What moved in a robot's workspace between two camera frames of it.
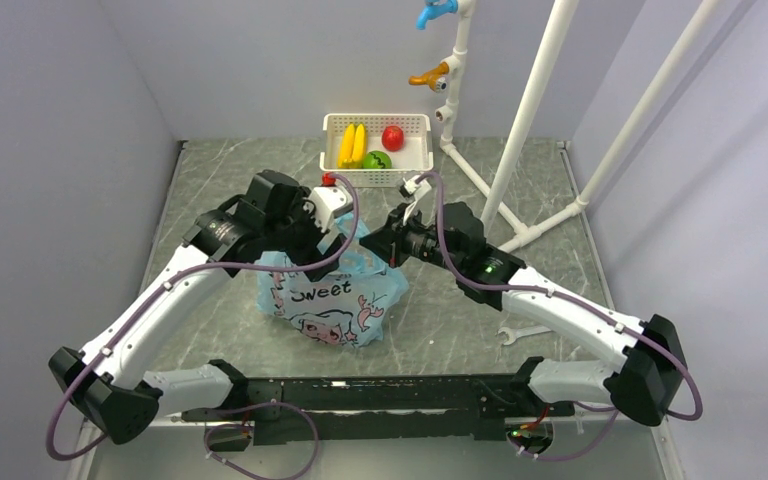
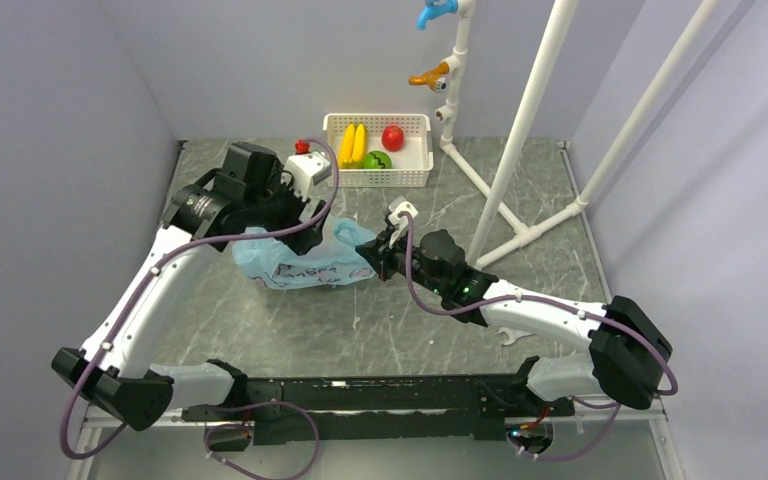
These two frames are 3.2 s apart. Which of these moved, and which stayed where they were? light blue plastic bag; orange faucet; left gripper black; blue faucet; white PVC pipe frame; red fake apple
Moved: light blue plastic bag; left gripper black
Stayed: white PVC pipe frame; blue faucet; red fake apple; orange faucet
